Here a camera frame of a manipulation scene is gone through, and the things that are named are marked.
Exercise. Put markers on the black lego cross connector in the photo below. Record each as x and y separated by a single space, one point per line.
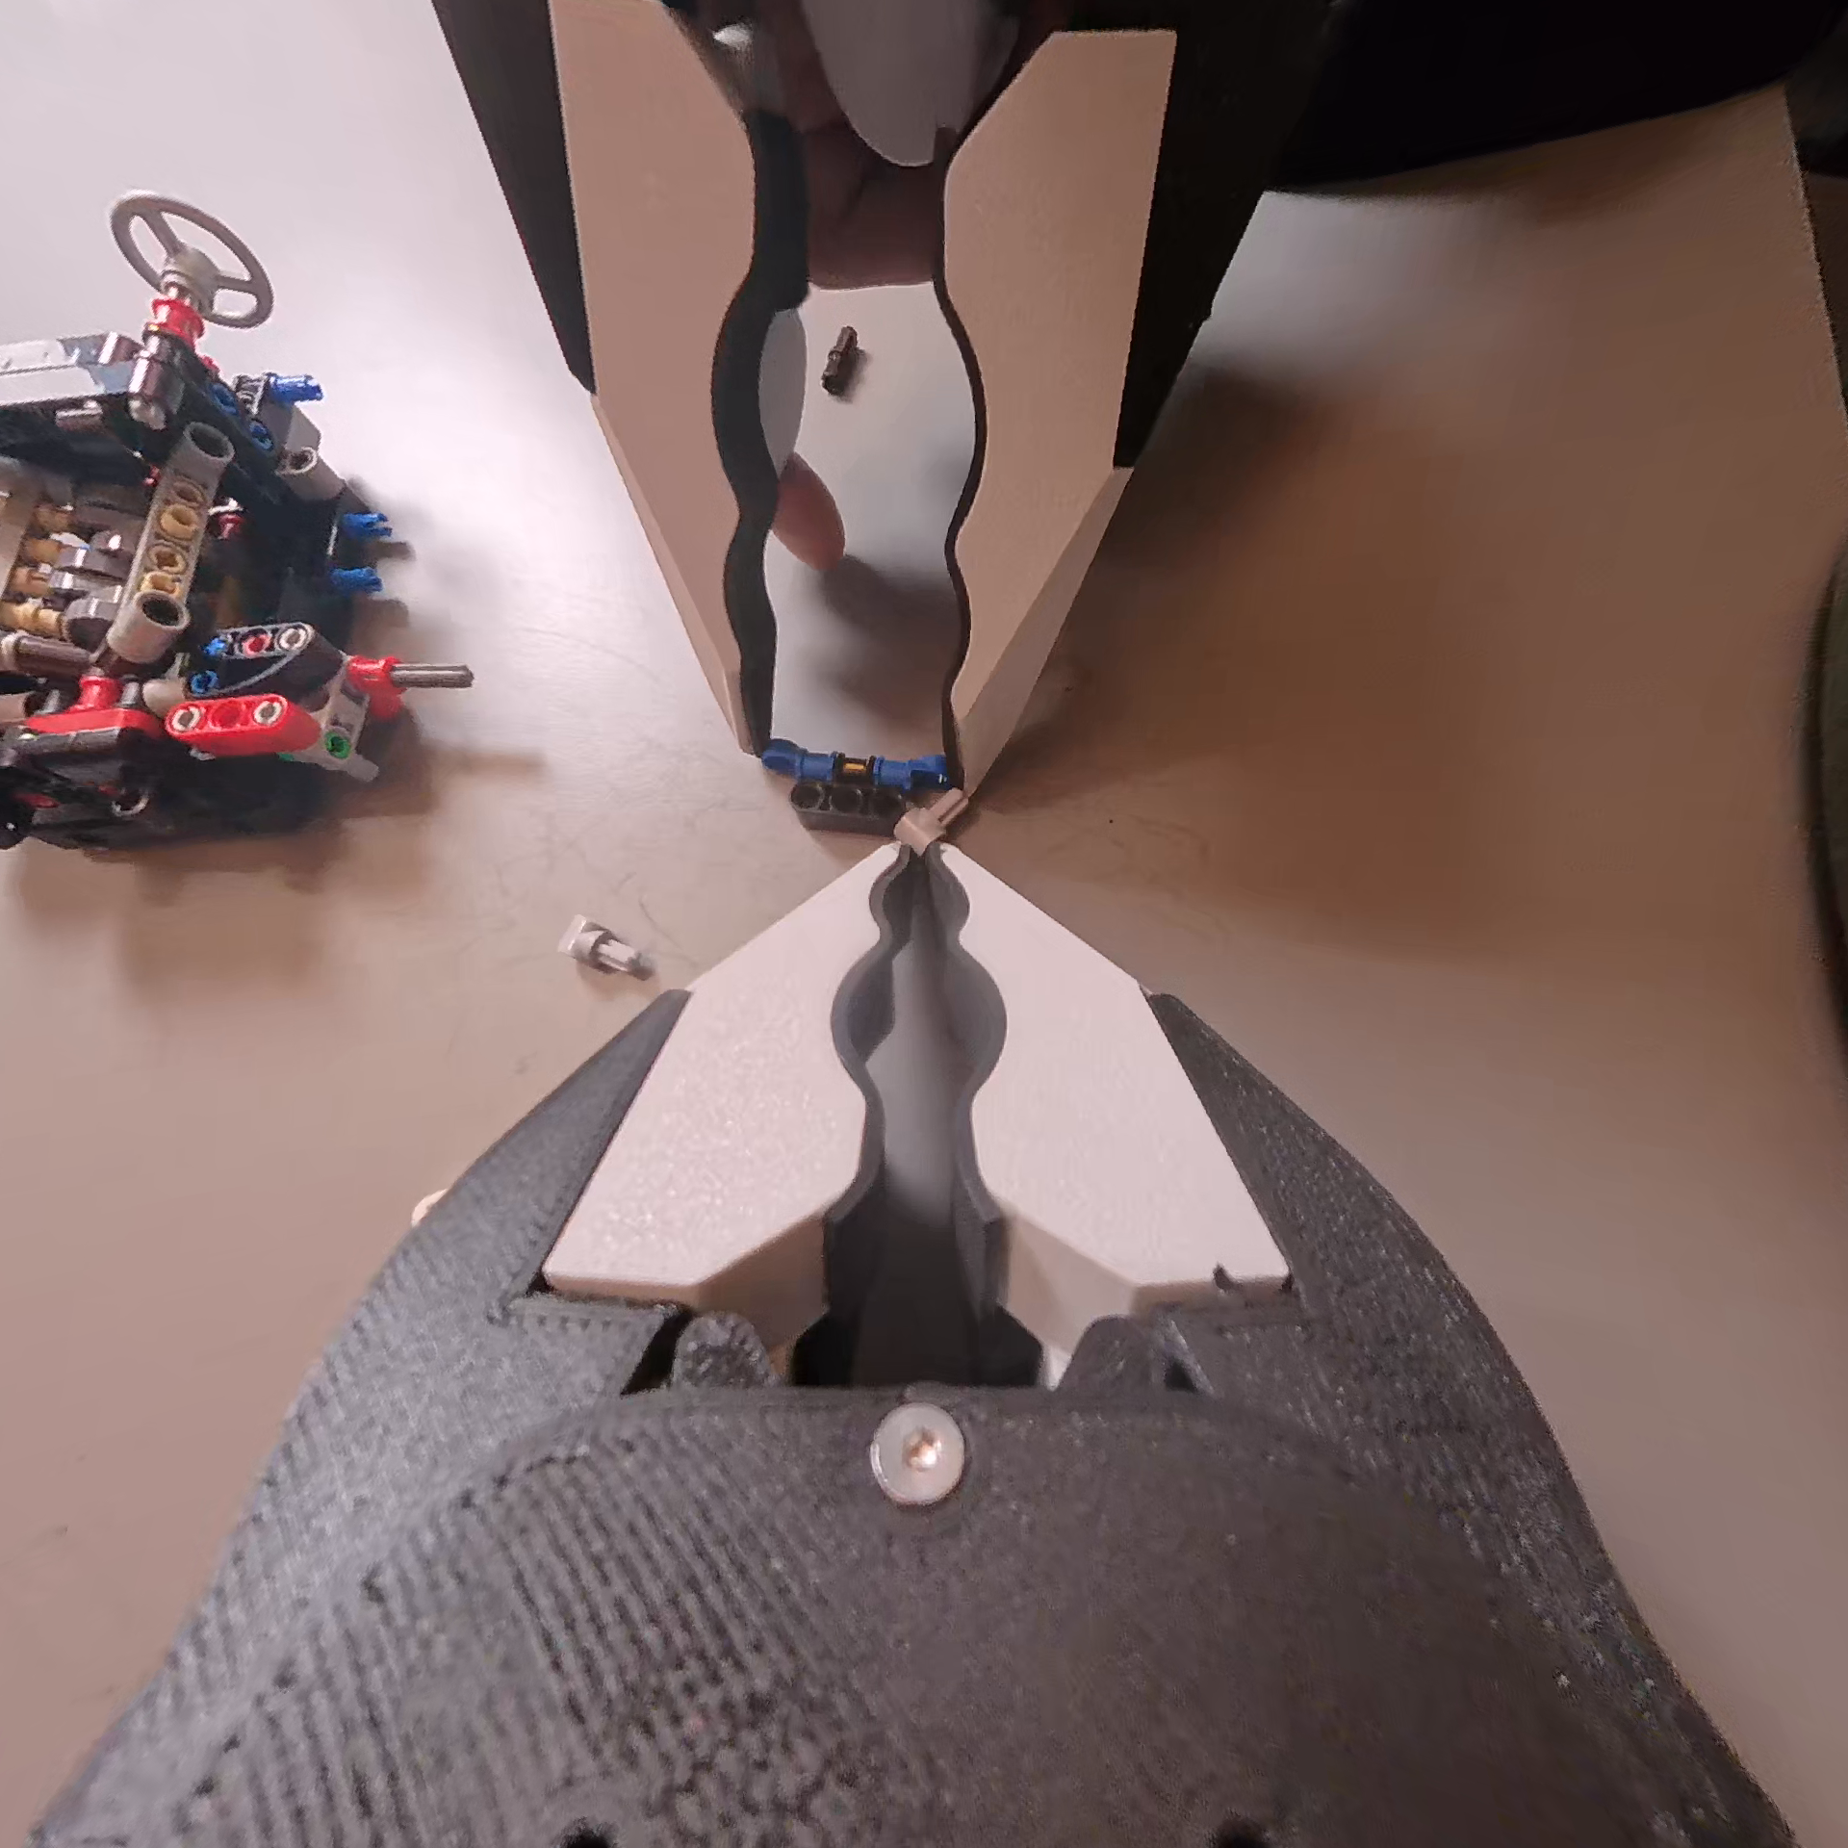
844 803

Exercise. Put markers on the person's right hand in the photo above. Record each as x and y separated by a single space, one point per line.
867 217

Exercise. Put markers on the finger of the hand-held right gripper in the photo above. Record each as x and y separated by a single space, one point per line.
649 217
1067 217

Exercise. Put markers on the white four-hole lego beam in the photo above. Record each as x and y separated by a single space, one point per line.
424 1206

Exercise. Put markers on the black lego pin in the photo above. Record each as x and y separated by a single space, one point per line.
841 361

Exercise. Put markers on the grey lego connector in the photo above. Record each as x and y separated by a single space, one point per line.
931 824
606 947

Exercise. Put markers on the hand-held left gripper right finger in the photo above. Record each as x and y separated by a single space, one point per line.
1127 1141

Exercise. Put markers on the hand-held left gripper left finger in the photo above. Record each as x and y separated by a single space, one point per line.
706 1141

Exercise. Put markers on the partly built lego car chassis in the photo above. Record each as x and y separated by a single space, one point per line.
144 549

